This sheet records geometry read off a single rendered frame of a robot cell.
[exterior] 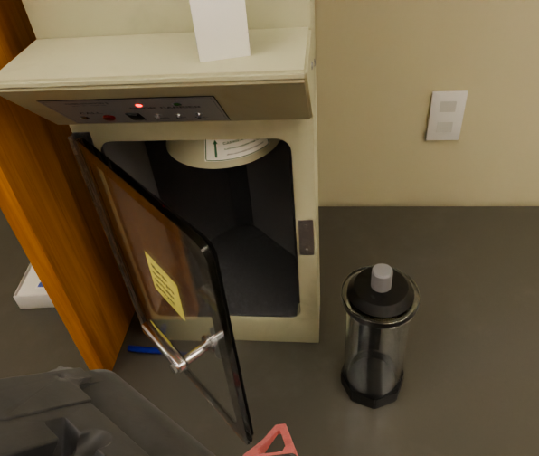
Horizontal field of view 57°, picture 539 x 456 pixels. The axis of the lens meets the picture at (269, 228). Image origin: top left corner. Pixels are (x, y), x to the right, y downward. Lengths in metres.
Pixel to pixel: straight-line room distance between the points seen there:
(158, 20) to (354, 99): 0.59
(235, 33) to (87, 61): 0.16
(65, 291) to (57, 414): 0.63
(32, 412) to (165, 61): 0.41
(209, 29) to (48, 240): 0.40
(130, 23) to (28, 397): 0.49
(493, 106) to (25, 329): 1.05
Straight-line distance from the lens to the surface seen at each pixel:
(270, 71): 0.49
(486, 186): 1.28
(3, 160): 0.69
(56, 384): 0.20
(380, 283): 0.69
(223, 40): 0.51
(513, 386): 0.95
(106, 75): 0.53
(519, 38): 1.11
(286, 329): 0.92
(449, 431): 0.88
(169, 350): 0.63
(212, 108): 0.56
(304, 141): 0.65
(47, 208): 0.76
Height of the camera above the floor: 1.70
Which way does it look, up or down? 41 degrees down
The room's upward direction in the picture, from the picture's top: 6 degrees counter-clockwise
